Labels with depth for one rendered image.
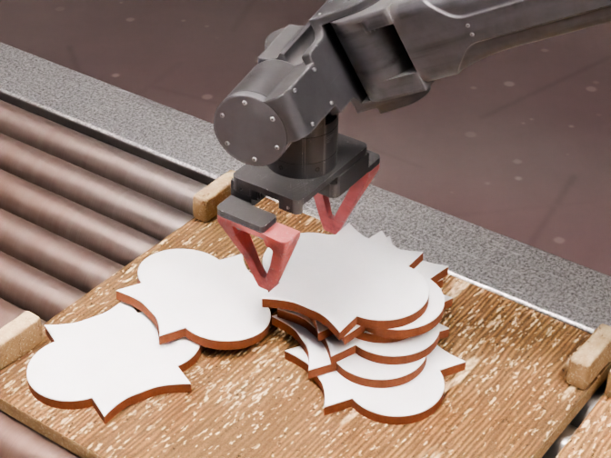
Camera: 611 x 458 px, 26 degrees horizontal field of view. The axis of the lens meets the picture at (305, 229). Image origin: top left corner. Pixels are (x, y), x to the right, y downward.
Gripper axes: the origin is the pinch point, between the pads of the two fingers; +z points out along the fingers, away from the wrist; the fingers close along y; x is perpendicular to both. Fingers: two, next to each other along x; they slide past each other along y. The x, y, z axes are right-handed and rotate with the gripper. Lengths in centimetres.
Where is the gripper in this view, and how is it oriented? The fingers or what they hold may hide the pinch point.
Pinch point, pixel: (299, 251)
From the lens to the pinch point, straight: 110.5
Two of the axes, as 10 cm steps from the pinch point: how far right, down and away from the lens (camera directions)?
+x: 8.3, 3.4, -4.5
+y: -5.6, 4.8, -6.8
